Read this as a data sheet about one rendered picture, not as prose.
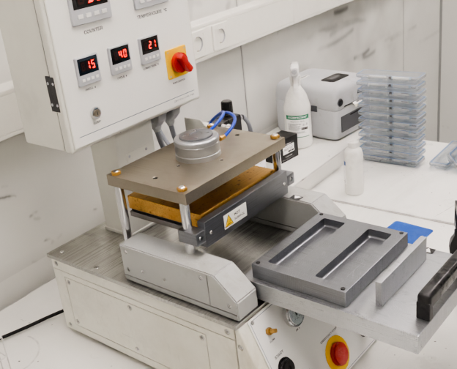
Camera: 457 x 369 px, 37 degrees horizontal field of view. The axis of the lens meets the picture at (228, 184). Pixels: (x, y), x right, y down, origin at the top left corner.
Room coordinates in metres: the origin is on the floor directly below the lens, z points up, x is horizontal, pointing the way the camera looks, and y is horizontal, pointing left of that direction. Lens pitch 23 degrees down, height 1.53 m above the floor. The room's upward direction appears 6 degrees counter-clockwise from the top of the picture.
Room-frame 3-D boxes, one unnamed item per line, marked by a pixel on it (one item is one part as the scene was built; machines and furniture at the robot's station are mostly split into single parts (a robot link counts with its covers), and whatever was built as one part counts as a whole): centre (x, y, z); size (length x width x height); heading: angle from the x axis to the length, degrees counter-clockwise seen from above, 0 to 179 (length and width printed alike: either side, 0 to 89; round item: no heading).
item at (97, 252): (1.12, 0.07, 0.93); 0.46 x 0.35 x 0.01; 49
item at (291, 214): (1.15, -0.10, 0.96); 0.26 x 0.05 x 0.07; 49
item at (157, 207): (1.10, 0.04, 1.07); 0.22 x 0.17 x 0.10; 139
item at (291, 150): (1.83, -0.16, 0.83); 0.09 x 0.06 x 0.07; 134
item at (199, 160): (1.13, 0.06, 1.08); 0.31 x 0.24 x 0.13; 139
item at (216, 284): (0.95, 0.09, 0.96); 0.25 x 0.05 x 0.07; 49
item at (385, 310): (0.90, -0.18, 0.97); 0.30 x 0.22 x 0.08; 49
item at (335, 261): (0.93, -0.15, 0.98); 0.20 x 0.17 x 0.03; 139
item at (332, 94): (2.05, -0.33, 0.88); 0.25 x 0.20 x 0.17; 45
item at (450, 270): (0.80, -0.29, 0.99); 0.15 x 0.02 x 0.04; 139
